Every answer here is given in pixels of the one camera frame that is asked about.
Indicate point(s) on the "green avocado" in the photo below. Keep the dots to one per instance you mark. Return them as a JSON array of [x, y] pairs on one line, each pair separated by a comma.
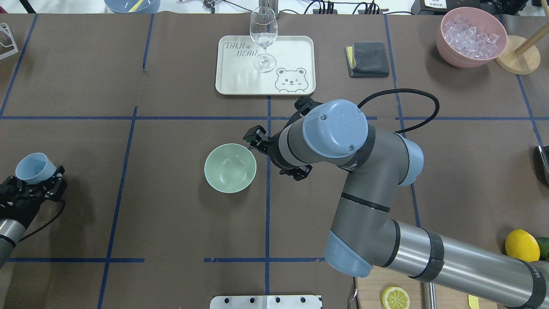
[[543, 243]]

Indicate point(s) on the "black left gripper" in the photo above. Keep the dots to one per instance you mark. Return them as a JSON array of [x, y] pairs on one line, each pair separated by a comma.
[[17, 207]]

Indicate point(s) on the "blue bowl with fork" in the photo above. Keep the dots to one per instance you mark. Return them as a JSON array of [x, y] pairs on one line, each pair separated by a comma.
[[133, 6]]

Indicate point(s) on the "steel muddler black cap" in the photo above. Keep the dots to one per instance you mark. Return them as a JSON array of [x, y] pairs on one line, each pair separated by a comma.
[[430, 298]]

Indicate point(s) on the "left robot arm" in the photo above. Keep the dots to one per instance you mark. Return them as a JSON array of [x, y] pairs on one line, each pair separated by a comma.
[[12, 232]]

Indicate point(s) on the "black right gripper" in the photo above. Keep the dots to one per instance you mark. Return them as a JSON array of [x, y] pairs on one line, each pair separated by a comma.
[[272, 149]]

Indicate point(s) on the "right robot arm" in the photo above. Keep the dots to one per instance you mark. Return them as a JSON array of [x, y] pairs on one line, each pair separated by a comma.
[[362, 234]]

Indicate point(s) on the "yellow plastic knife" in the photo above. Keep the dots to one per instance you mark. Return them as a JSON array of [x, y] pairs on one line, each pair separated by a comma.
[[473, 302]]

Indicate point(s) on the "lemon half slice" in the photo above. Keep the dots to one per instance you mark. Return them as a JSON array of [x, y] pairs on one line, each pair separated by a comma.
[[395, 297]]

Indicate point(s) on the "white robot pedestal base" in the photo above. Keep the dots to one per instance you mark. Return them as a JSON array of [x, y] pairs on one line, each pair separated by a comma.
[[267, 302]]

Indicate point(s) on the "light blue plastic cup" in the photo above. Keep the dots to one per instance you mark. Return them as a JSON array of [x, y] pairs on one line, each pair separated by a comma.
[[35, 168]]

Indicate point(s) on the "white wire cup rack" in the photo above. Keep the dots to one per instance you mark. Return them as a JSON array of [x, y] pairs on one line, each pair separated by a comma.
[[8, 45]]

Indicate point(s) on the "grey and yellow cloth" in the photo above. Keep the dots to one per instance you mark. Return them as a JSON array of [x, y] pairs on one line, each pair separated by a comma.
[[367, 60]]

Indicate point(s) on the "wooden stand with pole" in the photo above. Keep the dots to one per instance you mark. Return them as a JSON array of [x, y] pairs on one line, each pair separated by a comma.
[[521, 56]]

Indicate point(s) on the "wooden cutting board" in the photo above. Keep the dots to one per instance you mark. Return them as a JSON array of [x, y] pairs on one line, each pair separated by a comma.
[[370, 292]]

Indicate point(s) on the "clear wine glass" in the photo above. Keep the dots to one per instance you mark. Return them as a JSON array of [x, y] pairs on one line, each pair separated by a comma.
[[263, 30]]

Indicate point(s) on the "green ceramic bowl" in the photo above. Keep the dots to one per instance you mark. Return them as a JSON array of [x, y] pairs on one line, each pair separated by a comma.
[[230, 168]]

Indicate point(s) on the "whole yellow lemon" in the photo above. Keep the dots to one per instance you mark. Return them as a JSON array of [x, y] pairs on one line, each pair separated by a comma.
[[522, 245]]

